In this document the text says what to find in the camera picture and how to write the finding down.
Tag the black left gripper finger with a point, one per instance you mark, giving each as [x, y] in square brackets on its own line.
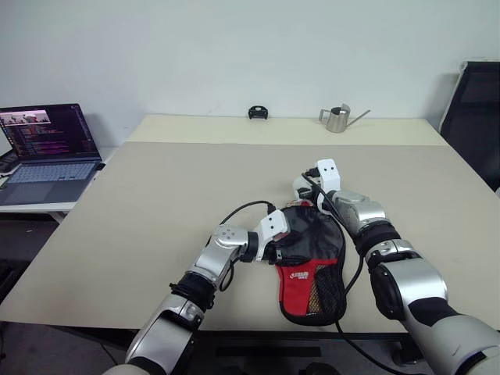
[297, 260]

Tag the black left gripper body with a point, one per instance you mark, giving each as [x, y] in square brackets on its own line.
[276, 254]

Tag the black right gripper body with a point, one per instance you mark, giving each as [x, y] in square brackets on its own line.
[306, 195]

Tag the black red mesh paddle case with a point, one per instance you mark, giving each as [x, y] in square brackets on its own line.
[312, 238]

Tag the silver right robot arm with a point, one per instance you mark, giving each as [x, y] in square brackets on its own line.
[406, 285]

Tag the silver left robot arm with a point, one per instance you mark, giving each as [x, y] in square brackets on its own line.
[211, 258]

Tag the steel watering can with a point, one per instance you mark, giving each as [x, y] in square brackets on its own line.
[336, 121]

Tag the small black clamp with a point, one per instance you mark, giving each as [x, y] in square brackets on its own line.
[258, 112]

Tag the dark rounded shape under table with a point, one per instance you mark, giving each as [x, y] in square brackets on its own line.
[314, 369]

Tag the beige table mat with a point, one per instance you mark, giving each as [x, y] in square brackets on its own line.
[156, 242]

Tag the black mesh office chair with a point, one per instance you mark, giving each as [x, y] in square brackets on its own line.
[474, 125]

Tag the open blue laptop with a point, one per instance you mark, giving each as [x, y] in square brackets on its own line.
[51, 172]

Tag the white side table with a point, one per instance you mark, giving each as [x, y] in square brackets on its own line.
[35, 208]

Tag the black device beside laptop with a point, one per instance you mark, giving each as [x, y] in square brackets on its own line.
[8, 162]

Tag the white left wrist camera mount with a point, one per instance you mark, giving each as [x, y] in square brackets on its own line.
[273, 226]

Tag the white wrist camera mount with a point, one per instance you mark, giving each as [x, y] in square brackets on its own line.
[273, 226]
[329, 172]

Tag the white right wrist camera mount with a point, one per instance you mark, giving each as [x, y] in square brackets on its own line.
[329, 172]

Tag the black table frame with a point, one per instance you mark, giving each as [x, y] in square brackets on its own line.
[269, 351]

